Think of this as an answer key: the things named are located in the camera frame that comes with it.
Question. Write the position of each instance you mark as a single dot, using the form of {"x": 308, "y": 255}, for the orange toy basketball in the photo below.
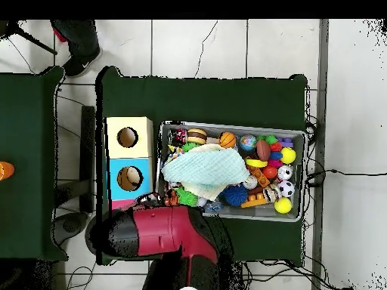
{"x": 227, "y": 140}

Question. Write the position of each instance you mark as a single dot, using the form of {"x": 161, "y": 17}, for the cream waffle cloth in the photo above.
{"x": 205, "y": 191}

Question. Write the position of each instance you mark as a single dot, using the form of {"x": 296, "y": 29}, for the colourful patterned wrapper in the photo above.
{"x": 175, "y": 154}

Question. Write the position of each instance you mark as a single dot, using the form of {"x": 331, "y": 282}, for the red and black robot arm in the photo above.
{"x": 163, "y": 232}

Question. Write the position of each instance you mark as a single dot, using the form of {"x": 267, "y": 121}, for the yellow smiley ball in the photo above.
{"x": 288, "y": 155}

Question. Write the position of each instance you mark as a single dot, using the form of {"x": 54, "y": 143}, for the person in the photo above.
{"x": 80, "y": 39}

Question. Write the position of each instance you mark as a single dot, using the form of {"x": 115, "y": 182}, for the brown toy football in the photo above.
{"x": 262, "y": 150}

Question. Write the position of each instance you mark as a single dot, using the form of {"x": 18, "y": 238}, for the globe print ball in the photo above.
{"x": 248, "y": 142}

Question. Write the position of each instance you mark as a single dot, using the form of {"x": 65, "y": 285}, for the green spiky ball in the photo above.
{"x": 188, "y": 198}

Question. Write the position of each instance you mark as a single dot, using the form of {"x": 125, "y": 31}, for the black furniture frame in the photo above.
{"x": 88, "y": 151}

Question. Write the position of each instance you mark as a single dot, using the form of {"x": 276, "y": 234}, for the metal mesh bin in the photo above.
{"x": 217, "y": 130}

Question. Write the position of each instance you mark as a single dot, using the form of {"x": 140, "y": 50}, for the toy hamburger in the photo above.
{"x": 196, "y": 136}

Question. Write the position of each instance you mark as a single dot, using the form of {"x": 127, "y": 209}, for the grey round base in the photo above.
{"x": 69, "y": 225}

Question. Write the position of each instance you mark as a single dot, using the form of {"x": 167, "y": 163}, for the orange striped plush tiger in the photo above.
{"x": 172, "y": 199}

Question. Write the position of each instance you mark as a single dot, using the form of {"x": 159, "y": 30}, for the plain orange-red ball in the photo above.
{"x": 269, "y": 172}

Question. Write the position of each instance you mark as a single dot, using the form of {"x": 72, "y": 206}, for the dark green side tablecloth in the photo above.
{"x": 33, "y": 196}

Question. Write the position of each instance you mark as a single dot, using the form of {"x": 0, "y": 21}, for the black tripod leg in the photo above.
{"x": 36, "y": 42}

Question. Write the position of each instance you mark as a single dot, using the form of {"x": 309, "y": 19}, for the mint green waffle cloth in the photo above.
{"x": 205, "y": 167}

